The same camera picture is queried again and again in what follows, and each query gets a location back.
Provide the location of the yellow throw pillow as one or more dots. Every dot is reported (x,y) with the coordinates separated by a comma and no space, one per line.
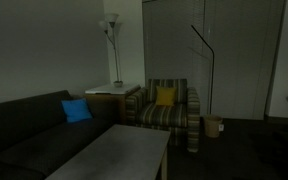
(165,96)

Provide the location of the striped armchair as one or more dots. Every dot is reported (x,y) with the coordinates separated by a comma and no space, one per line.
(182,119)

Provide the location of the wooden side table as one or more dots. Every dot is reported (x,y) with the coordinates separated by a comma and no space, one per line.
(119,94)

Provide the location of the grey coffee table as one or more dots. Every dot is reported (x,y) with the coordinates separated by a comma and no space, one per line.
(121,153)

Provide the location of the white multi-head floor lamp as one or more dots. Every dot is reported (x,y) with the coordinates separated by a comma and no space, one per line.
(108,27)

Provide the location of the blue throw pillow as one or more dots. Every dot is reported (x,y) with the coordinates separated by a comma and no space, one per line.
(76,110)

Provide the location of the beige wastebasket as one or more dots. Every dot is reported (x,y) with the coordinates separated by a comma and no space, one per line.
(211,125)

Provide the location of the black arc floor lamp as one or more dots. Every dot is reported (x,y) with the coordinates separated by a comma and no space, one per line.
(211,78)

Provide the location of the window blinds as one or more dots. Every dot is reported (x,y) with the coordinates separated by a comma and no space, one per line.
(243,35)

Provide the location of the dark patterned sofa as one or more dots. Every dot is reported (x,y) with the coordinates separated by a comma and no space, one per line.
(36,138)

